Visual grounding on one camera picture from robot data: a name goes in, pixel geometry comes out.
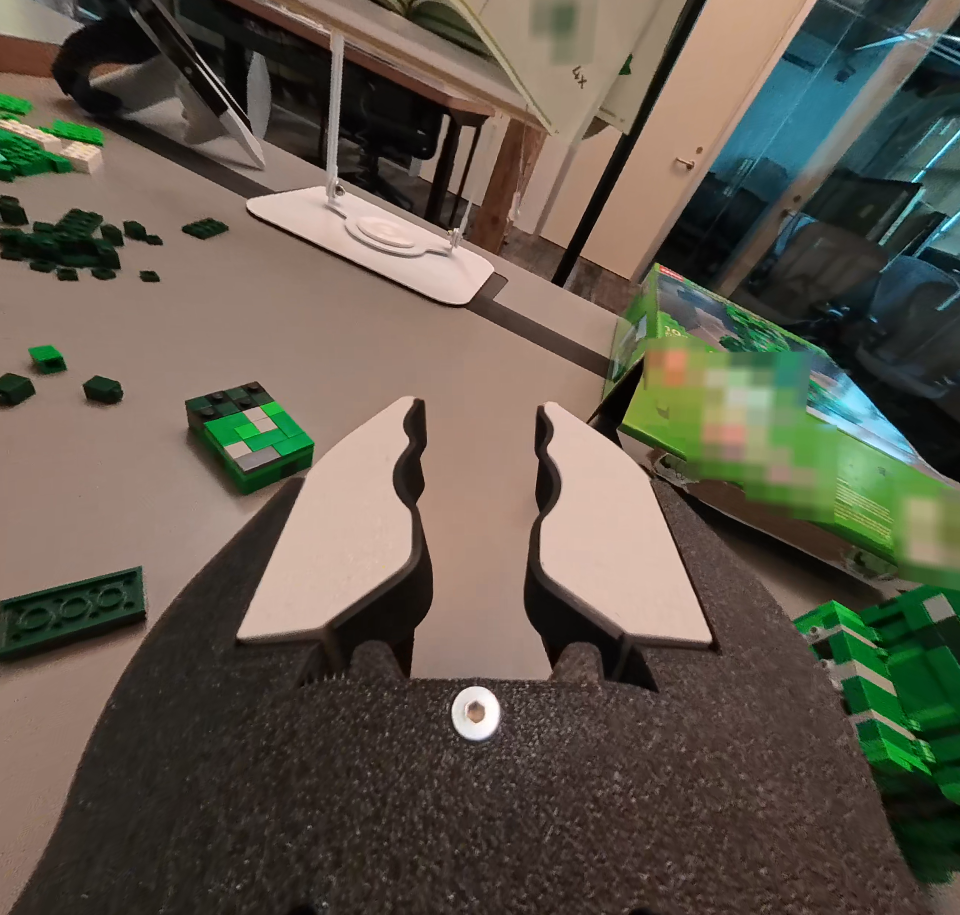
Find grey office chair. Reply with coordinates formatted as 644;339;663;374
855;255;960;402

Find black headphones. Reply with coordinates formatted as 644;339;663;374
51;22;151;117

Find white book stand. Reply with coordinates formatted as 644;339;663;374
246;26;594;306

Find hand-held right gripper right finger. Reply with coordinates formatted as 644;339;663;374
525;402;714;687

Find long dark green lego plate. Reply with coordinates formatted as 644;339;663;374
0;566;149;661

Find green lego set box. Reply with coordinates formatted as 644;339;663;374
588;262;960;579

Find large green lego build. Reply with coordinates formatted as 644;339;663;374
793;585;960;886

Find pile of dark green bricks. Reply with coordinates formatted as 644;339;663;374
0;195;166;282

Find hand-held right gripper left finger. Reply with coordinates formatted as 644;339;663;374
236;396;435;676

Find small green mosaic lego assembly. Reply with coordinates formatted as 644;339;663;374
185;381;316;496

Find open lego instruction booklet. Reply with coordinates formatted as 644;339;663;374
279;0;710;136

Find pile of green white bricks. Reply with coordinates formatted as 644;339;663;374
0;93;106;181

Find grey side table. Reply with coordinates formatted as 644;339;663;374
0;0;84;76

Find tablet on white stand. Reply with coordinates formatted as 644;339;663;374
123;0;267;170

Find wooden table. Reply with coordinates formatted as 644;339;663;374
142;0;556;252

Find black office chair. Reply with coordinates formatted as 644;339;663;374
348;78;445;185

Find white door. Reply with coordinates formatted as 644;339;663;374
540;0;849;286

